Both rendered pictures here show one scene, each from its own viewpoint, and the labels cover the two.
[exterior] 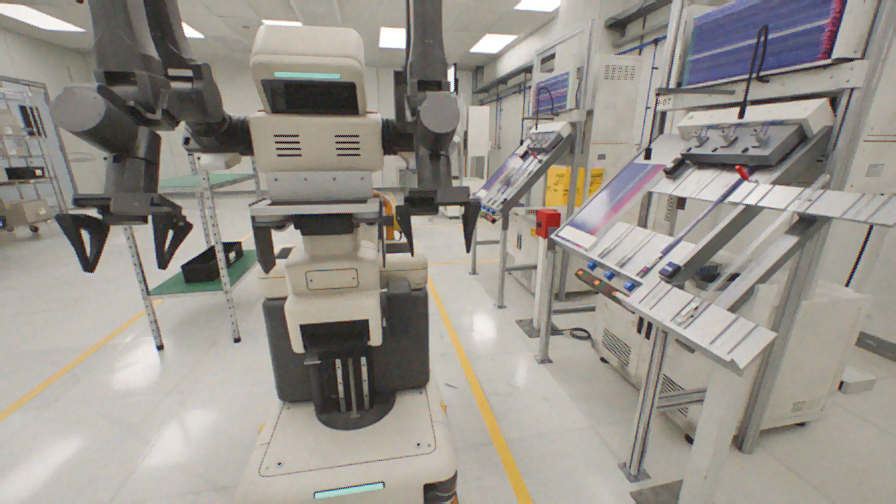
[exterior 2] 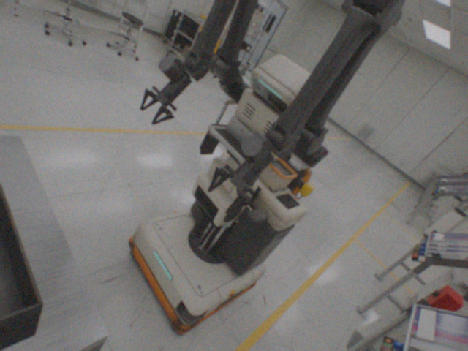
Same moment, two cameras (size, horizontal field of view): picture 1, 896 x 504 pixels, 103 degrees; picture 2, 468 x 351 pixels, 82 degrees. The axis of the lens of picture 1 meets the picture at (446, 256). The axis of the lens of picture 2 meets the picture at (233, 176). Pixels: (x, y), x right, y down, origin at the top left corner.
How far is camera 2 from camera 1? 0.50 m
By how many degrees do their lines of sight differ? 38
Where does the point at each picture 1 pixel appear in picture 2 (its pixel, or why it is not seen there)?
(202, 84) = (228, 69)
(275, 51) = (266, 70)
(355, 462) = (175, 259)
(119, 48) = (199, 47)
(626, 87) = not seen: outside the picture
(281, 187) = (232, 126)
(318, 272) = not seen: hidden behind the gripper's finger
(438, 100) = (257, 139)
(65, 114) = (162, 63)
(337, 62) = (282, 91)
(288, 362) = not seen: hidden behind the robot
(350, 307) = (216, 197)
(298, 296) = (208, 174)
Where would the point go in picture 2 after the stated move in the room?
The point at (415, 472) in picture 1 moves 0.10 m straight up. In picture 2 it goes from (183, 292) to (191, 280)
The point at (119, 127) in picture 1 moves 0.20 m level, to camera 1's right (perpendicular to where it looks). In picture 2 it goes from (172, 74) to (197, 105)
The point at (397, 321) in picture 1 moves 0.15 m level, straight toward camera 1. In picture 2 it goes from (239, 227) to (217, 235)
